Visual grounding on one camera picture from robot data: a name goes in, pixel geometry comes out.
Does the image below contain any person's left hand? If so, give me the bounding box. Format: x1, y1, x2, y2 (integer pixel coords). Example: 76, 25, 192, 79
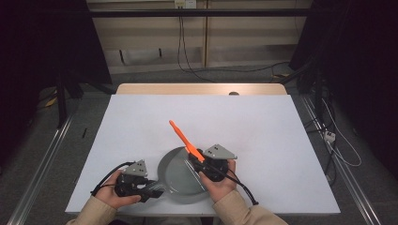
94, 172, 142, 210

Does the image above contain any aluminium floor rail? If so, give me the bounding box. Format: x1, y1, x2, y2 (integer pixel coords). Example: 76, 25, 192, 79
301, 95, 382, 225
8, 115, 74, 225

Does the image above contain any long black floor cable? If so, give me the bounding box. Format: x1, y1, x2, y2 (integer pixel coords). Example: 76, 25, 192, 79
181, 17, 290, 74

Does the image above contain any black horizontal bar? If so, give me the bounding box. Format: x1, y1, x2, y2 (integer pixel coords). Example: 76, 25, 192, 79
88, 8, 314, 18

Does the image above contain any black hanging cable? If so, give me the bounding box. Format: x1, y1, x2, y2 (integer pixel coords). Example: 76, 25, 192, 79
176, 16, 217, 83

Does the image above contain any person's right hand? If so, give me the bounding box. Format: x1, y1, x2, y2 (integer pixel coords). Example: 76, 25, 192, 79
198, 158, 237, 203

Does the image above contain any black curtain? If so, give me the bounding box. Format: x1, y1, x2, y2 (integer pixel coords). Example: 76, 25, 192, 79
289, 0, 398, 179
0, 0, 113, 163

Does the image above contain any hand-held gripper cable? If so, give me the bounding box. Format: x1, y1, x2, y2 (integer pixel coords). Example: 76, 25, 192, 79
90, 161, 136, 197
215, 168, 260, 206

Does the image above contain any orange brush with grey bristles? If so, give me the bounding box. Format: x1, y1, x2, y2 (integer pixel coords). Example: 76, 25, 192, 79
168, 119, 209, 191

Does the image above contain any grey dustpan with orange edge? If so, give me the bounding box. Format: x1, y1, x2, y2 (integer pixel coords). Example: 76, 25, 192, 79
146, 145, 210, 204

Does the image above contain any left hand-held gripper cable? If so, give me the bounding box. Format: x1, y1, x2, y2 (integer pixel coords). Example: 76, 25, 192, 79
90, 161, 136, 197

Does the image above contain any white power adapter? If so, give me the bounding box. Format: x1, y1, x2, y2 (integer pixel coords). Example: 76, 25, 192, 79
323, 130, 337, 143

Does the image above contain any white cable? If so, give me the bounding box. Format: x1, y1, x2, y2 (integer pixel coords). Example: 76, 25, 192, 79
321, 97, 362, 168

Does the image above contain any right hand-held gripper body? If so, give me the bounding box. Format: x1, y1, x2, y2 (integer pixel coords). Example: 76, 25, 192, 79
199, 143, 237, 183

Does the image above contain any right hand-held gripper cable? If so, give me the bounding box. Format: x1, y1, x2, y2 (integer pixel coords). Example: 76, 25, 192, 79
215, 168, 260, 206

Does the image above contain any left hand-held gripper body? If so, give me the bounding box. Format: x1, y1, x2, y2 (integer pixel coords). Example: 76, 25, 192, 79
114, 159, 151, 198

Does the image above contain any white wall socket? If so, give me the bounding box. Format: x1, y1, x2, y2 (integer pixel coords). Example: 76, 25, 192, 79
174, 0, 197, 9

